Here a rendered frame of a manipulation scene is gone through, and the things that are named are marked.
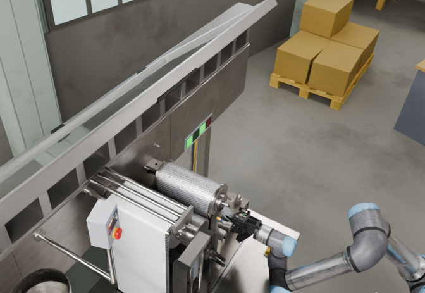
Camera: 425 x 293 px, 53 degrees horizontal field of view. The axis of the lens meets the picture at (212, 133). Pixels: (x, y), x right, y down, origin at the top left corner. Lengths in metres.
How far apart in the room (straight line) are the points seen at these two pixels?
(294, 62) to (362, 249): 3.11
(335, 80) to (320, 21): 0.77
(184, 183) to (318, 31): 3.49
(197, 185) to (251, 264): 0.48
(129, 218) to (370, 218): 0.85
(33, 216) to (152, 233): 0.37
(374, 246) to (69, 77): 2.57
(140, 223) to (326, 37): 3.82
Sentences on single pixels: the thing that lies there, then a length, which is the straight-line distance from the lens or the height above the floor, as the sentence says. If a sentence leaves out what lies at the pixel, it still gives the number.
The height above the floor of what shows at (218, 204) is 1.27.
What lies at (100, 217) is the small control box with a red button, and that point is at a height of 1.71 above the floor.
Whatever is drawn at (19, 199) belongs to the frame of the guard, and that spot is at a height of 2.01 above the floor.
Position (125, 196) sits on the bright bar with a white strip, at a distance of 1.44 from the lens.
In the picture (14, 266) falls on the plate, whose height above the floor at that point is 1.37.
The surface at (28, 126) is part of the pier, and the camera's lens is 3.13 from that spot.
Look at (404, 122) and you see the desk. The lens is 4.45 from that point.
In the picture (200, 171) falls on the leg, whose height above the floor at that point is 0.50.
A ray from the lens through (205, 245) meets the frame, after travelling 1.34.
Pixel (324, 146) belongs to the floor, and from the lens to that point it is 4.04.
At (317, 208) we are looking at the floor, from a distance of 3.48.
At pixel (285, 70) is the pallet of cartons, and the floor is 0.22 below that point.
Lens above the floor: 2.52
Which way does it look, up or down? 39 degrees down
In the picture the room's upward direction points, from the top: 4 degrees clockwise
